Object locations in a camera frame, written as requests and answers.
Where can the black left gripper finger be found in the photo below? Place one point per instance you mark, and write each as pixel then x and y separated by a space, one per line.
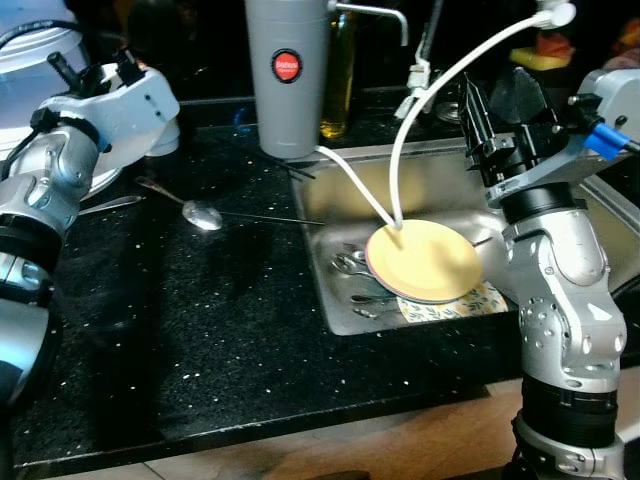
pixel 64 70
pixel 130 65

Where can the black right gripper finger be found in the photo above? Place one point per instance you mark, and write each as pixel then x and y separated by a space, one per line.
pixel 478 110
pixel 518 98

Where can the floral print plate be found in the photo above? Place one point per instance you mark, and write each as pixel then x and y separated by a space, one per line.
pixel 480 305

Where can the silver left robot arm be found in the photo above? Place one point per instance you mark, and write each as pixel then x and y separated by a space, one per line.
pixel 40 170

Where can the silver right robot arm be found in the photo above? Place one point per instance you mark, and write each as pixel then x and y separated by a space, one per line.
pixel 560 300

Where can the round chrome counter fitting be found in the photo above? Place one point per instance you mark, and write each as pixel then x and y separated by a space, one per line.
pixel 450 111

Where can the yellow sponge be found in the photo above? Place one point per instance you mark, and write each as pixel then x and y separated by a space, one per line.
pixel 545 62

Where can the white tie strip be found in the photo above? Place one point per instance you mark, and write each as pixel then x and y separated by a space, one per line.
pixel 413 95

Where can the chrome sink faucet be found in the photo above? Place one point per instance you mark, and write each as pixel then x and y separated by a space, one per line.
pixel 432 30

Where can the white faucet diverter valve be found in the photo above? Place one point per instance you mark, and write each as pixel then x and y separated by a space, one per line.
pixel 557 13

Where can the oil bottle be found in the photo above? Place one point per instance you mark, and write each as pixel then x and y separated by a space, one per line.
pixel 340 90

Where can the silver table knife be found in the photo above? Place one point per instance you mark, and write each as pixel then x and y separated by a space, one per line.
pixel 110 204

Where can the chrome filter tap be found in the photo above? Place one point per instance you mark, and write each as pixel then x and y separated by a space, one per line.
pixel 370 10

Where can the grey water filter canister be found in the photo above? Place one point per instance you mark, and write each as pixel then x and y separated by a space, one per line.
pixel 287 110

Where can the stainless steel sink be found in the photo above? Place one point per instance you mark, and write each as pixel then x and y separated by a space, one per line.
pixel 340 200

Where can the light grey left wrist camera mount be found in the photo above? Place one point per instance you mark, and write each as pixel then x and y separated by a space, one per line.
pixel 130 105

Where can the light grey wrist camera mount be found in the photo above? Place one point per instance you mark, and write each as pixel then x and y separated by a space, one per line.
pixel 130 105
pixel 615 100

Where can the light grey right wrist camera mount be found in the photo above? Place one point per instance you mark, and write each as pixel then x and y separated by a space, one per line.
pixel 615 100

